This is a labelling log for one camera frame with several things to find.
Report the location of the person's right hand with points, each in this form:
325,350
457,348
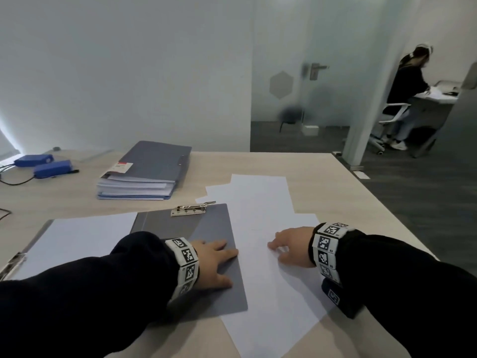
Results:
300,246

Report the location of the person's left hand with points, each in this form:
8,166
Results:
212,260

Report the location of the pile of white paper sheets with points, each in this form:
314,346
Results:
268,294

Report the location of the blue folder with dark logo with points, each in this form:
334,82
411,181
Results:
130,198

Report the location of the person's left forearm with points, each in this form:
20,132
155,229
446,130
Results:
82,294

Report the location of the person's right forearm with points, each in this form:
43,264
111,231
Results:
410,294

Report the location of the white wristband with black markers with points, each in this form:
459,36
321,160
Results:
326,246
184,264

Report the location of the white floor sticker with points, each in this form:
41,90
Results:
361,175

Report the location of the white box behind glass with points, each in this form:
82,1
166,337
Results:
310,130

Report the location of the dark chair behind glass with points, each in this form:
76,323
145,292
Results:
291,114

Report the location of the gray hexagon sticker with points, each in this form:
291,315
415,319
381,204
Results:
281,84

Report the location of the white office chair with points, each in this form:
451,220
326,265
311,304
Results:
395,113

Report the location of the blue battery pack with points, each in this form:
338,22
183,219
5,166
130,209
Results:
52,169
33,160

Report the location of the light gray office desk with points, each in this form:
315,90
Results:
436,108

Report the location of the frosted glass door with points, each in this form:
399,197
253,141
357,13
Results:
343,52

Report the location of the white roller blind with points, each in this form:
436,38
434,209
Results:
7,145

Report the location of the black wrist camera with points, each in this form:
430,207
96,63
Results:
341,298

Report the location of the white head-mounted camera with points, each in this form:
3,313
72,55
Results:
426,46

